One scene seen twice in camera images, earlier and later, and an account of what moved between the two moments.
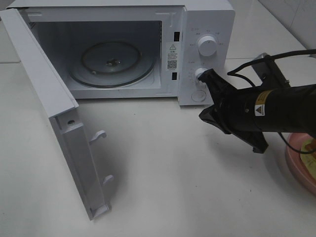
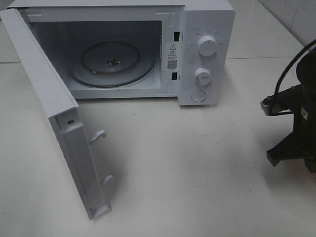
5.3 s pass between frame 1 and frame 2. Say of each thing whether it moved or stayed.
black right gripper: moved
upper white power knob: stayed
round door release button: stayed
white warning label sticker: stayed
